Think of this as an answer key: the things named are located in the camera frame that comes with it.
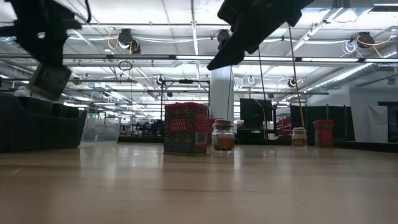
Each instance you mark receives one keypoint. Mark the black screen panel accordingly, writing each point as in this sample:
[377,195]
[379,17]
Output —
[255,112]

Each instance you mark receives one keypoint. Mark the clear plastic bin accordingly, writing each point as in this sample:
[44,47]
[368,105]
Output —
[99,130]

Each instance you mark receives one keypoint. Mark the black plastic bin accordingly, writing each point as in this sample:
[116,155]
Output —
[37,130]

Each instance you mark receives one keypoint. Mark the black curtain panel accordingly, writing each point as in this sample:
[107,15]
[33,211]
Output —
[342,123]

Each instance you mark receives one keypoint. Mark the black metal gantry frame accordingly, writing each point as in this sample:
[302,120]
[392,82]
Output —
[186,81]

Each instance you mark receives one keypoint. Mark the black lidded spice tin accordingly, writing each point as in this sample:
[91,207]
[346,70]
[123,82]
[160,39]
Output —
[49,81]

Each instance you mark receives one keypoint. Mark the white pillar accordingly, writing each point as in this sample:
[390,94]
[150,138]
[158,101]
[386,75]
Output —
[221,93]

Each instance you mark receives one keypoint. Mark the black partition panel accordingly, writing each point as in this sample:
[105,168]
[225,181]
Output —
[393,124]

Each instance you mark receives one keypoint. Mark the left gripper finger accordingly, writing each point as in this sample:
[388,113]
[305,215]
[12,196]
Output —
[43,54]

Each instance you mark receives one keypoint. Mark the cork lidded glass spice jar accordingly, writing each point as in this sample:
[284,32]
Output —
[299,138]
[223,138]

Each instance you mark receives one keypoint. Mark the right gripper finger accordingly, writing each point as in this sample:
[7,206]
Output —
[230,57]

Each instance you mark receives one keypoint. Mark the silver ventilation duct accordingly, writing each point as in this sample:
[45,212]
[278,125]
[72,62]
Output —
[342,77]

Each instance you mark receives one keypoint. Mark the ceiling light strip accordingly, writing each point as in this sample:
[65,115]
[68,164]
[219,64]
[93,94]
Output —
[270,58]
[381,60]
[194,57]
[329,59]

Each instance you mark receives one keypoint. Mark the white partition panel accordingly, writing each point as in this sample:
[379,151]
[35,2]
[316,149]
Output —
[370,124]

